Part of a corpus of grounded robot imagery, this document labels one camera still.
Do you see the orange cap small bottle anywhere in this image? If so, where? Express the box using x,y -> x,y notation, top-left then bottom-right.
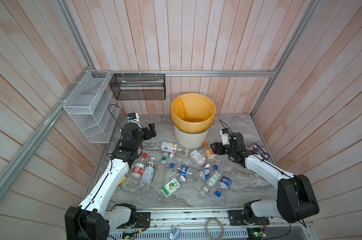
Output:
203,142 -> 216,160

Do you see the square white label bottle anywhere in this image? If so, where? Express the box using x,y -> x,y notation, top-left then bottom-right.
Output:
190,150 -> 206,167

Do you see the green text bottle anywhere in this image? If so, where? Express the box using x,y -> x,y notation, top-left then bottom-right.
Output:
199,171 -> 222,197

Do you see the pepsi label bottle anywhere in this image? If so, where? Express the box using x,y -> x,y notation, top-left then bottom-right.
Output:
215,176 -> 232,198

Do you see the white cap tall bottle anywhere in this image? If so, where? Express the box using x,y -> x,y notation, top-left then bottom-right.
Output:
139,157 -> 156,190

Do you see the blue label crushed bottle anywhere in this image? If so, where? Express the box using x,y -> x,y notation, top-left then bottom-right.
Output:
170,163 -> 197,178

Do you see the green cap clear bottle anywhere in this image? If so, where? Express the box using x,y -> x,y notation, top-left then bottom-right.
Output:
153,153 -> 169,186

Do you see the green lime label bottle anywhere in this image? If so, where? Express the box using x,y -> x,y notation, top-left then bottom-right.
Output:
161,175 -> 186,198

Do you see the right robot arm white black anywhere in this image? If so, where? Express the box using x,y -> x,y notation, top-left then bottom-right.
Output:
211,128 -> 320,225

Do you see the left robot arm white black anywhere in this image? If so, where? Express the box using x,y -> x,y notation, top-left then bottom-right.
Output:
65,122 -> 157,240

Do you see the cream waste bin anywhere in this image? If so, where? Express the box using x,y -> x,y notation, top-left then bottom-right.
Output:
174,126 -> 209,149

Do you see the yellow bin liner bag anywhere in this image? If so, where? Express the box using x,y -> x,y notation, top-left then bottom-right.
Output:
170,93 -> 216,134

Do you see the purple framed card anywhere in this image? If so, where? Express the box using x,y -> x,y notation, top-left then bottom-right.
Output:
250,143 -> 271,161

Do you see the white label clear bottle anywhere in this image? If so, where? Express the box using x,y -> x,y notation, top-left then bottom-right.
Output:
161,141 -> 189,155

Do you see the blue cap crushed bottle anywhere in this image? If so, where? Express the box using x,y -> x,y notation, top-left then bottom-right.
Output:
196,164 -> 218,181

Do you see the red label water bottle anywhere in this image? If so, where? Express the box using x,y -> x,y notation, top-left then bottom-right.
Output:
131,153 -> 148,186

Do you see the clear bottle white cap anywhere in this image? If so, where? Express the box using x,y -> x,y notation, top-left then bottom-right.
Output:
170,153 -> 198,168

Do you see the yellow calculator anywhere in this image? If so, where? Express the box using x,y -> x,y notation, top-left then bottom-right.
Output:
118,176 -> 127,185

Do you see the black mesh basket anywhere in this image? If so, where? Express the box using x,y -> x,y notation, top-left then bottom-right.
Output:
110,73 -> 166,101

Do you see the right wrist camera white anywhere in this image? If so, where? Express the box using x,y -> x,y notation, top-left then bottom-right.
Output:
220,128 -> 230,146

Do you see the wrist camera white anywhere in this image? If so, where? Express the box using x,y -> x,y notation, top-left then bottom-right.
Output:
127,113 -> 141,125
220,128 -> 230,146

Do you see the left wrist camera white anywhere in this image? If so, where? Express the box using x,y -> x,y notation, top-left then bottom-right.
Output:
127,113 -> 141,125

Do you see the white wire mesh shelf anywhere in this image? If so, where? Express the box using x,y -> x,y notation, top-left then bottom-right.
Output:
64,71 -> 120,144

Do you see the coiled grey cable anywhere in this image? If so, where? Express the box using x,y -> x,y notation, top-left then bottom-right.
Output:
204,218 -> 226,240

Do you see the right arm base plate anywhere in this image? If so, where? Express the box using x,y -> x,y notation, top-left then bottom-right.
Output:
227,210 -> 270,226

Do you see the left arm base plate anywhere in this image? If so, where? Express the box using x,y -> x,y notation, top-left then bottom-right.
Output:
117,212 -> 151,229

